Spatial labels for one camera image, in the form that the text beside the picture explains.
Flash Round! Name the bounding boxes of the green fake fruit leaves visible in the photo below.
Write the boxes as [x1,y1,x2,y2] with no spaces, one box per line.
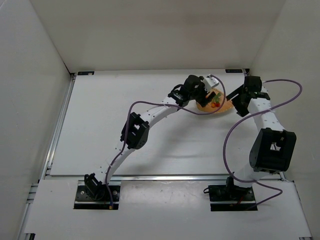
[212,92,223,104]

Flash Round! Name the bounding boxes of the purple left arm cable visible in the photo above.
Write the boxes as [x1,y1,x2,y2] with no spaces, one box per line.
[104,74,228,210]

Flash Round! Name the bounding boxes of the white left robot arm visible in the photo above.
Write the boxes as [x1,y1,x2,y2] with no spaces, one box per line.
[84,74,220,201]

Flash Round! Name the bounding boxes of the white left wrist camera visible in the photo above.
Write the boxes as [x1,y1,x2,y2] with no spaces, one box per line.
[202,74,220,92]

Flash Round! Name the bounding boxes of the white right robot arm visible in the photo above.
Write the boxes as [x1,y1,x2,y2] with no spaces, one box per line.
[225,76,297,198]

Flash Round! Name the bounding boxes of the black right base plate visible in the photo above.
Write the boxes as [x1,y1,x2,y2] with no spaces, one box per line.
[203,185,258,212]

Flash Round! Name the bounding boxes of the orange woven fruit bowl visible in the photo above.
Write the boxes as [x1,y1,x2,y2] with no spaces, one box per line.
[196,88,234,114]

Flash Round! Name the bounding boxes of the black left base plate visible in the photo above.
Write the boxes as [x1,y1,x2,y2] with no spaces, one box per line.
[73,181,121,210]

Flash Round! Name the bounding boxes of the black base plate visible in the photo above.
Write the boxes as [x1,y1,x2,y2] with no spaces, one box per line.
[203,185,258,212]
[73,181,121,210]

